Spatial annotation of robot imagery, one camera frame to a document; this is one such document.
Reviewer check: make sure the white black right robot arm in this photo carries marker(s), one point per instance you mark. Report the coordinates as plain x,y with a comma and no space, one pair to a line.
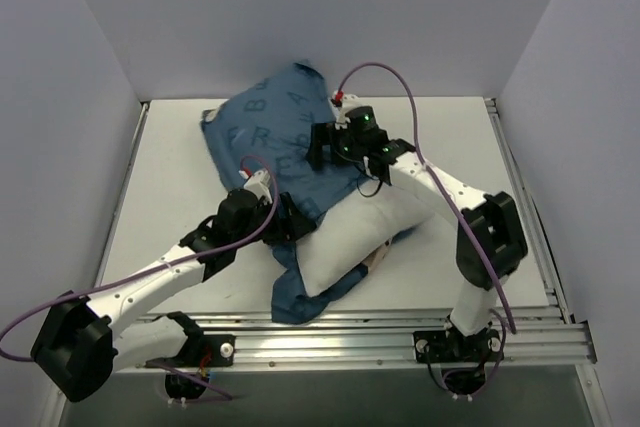
490,241

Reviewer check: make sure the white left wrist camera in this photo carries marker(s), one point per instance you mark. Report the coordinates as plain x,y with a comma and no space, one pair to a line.
258,183

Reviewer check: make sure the white pillow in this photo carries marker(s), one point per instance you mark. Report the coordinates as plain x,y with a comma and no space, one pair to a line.
351,230

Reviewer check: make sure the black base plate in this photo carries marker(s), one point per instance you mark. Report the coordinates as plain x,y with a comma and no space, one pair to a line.
450,346
201,352

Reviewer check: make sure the aluminium front frame rail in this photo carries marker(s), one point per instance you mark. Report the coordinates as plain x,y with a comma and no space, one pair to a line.
383,340

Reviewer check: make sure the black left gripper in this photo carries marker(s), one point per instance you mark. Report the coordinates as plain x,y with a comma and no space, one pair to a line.
291,217

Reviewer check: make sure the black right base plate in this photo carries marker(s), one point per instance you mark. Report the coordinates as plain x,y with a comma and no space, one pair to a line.
450,346

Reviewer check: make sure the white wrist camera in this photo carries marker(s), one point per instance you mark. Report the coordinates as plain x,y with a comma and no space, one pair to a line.
342,104
258,183

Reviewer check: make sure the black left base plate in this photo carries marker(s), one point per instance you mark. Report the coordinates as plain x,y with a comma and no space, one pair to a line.
201,352

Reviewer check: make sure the blue cartoon print pillowcase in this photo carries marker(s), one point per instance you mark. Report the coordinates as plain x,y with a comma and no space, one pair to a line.
273,120

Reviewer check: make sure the aluminium table edge rail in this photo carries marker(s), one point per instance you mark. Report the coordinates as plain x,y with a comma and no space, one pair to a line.
144,112

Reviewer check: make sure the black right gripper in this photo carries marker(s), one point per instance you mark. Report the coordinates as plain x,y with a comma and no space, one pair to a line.
322,142

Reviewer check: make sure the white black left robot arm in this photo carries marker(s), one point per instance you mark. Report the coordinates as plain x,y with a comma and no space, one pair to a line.
85,338

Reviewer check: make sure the aluminium right side rail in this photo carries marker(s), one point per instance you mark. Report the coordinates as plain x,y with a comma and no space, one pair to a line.
534,230

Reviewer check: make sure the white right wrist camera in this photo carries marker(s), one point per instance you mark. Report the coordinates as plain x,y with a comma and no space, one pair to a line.
342,104

